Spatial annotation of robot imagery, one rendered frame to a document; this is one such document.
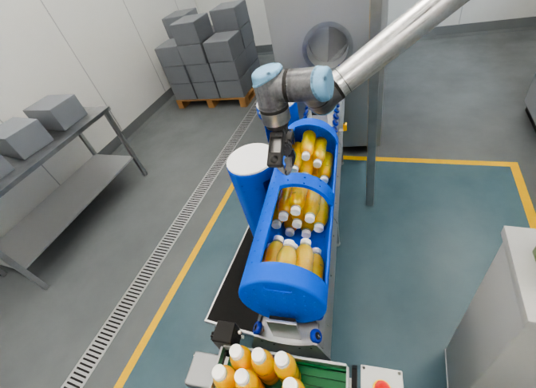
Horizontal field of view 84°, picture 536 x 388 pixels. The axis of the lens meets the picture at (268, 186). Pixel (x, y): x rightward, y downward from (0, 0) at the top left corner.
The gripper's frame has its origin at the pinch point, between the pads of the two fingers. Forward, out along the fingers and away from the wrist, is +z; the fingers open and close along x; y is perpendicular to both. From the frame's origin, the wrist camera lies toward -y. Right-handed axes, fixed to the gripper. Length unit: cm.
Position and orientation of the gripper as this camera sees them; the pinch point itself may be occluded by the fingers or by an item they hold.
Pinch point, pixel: (285, 173)
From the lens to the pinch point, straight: 105.6
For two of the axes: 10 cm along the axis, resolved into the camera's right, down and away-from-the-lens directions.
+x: -9.6, 0.1, 2.9
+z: 2.1, 7.2, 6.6
